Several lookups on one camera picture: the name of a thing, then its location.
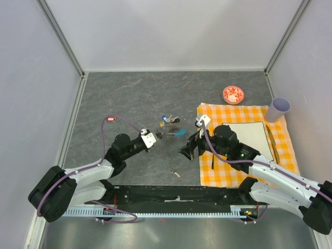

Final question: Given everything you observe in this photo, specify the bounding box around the small silver key on table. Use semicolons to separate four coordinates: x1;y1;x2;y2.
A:
171;168;181;178

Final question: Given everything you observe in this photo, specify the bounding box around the red patterned bowl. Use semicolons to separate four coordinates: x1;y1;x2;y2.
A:
223;86;245;105

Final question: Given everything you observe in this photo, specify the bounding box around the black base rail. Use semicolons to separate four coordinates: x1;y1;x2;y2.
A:
99;185;257;214

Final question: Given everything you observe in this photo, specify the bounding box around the lilac plastic cup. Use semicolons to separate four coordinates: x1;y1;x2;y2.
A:
265;98;291;123

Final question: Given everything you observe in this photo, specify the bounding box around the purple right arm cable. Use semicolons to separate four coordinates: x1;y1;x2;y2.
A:
201;121;332;224

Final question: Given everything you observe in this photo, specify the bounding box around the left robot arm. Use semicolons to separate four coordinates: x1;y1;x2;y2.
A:
28;130;162;223

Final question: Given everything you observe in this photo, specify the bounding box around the light blue cable duct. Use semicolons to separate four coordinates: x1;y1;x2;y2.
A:
62;205;246;218

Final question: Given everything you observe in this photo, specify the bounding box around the orange checkered cloth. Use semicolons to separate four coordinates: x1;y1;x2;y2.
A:
197;103;300;187

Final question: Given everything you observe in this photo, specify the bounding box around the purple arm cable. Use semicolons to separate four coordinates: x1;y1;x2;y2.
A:
201;121;332;224
36;116;146;224

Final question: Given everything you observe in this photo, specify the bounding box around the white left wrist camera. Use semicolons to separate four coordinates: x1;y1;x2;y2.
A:
140;129;158;149

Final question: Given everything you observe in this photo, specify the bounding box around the red key tag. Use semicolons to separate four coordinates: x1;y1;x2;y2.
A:
106;117;116;122

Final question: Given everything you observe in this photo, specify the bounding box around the gold knife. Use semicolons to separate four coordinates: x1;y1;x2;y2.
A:
266;125;280;164

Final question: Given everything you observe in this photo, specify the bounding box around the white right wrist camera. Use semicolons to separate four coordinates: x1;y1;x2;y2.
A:
195;114;211;129

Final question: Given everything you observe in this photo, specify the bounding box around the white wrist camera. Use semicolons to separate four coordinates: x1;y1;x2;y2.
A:
140;129;158;149
195;114;211;129

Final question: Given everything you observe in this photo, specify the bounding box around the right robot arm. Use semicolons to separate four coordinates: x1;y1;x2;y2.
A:
178;125;331;235

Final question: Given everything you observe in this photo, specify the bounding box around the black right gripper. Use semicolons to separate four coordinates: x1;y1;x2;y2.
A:
177;124;229;161

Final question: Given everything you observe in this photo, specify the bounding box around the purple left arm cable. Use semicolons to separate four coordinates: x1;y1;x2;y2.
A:
36;116;146;224

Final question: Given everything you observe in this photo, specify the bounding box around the white square plate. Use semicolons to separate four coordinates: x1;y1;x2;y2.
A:
223;121;274;161

